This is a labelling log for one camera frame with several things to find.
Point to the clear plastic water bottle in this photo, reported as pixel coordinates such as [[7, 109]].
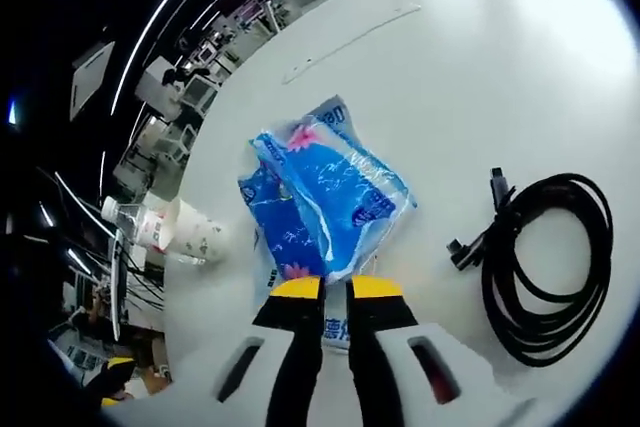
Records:
[[135, 219]]

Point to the blue plastic packet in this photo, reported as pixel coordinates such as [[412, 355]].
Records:
[[325, 187]]

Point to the ceiling air conditioner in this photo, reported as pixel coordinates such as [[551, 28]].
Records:
[[92, 79]]

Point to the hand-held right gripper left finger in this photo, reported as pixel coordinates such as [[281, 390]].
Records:
[[295, 347]]

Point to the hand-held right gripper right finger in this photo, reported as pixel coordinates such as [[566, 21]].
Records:
[[380, 347]]

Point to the white paper cup green print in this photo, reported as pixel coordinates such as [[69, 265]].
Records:
[[200, 239]]

